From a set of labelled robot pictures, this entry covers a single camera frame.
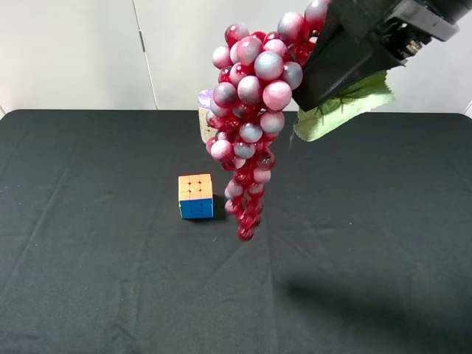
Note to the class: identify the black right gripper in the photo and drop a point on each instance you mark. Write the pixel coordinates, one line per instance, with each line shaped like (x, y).
(360, 38)

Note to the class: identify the purple-capped beige cylinder roll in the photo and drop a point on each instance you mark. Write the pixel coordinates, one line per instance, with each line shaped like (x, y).
(204, 99)

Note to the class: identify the red plastic grape bunch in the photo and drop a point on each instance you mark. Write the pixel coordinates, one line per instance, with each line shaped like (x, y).
(258, 75)

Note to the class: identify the black tablecloth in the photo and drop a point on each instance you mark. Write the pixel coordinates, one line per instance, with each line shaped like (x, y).
(364, 244)

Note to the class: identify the multicoloured puzzle cube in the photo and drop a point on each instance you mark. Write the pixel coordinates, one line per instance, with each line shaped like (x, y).
(195, 196)

